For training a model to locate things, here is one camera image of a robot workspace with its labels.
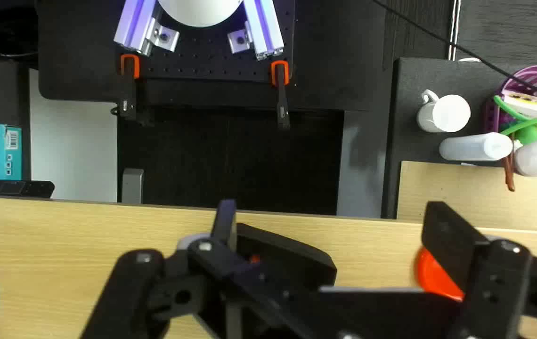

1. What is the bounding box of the black keyboard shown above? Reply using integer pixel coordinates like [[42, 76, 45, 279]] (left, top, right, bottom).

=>
[[0, 170, 57, 202]]

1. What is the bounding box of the orange black clamp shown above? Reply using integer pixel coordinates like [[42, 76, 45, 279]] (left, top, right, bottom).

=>
[[117, 53, 145, 123], [268, 59, 294, 132]]

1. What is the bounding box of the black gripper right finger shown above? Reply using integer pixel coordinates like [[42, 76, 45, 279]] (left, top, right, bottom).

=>
[[420, 200, 537, 339]]

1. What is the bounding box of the wooden board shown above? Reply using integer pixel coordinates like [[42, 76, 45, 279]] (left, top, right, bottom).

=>
[[396, 161, 537, 232]]

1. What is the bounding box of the green plastic toy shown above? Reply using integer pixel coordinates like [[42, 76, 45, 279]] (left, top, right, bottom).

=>
[[492, 93, 537, 149]]

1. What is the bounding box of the purple plastic basket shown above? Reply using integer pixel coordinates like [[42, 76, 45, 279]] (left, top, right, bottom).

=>
[[498, 63, 537, 138]]

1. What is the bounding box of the white mug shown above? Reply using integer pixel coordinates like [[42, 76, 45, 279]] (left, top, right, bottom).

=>
[[415, 89, 475, 136]]

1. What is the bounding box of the black pegboard panel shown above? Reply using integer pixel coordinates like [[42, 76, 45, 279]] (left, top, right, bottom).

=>
[[34, 0, 298, 108]]

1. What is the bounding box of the red plate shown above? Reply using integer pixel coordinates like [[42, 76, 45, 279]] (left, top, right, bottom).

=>
[[413, 245, 468, 304]]

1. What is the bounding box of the white squeeze bottle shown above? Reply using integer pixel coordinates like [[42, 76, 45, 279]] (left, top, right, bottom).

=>
[[437, 130, 515, 164]]

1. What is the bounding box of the thin black cable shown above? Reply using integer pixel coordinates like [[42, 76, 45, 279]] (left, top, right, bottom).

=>
[[371, 0, 537, 108]]

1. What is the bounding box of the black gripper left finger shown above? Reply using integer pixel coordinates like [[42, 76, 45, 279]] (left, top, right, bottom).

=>
[[81, 198, 345, 339]]

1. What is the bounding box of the aluminium extrusion bar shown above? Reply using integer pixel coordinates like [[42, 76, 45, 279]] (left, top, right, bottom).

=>
[[111, 0, 183, 59], [226, 0, 289, 63]]

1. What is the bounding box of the grey metal post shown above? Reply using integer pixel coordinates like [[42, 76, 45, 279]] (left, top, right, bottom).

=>
[[119, 166, 145, 206]]

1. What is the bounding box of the brown wooden utensil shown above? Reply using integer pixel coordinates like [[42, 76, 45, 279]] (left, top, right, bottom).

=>
[[503, 155, 518, 194]]

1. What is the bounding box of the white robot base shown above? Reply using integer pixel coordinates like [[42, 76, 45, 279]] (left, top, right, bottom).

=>
[[153, 0, 245, 31]]

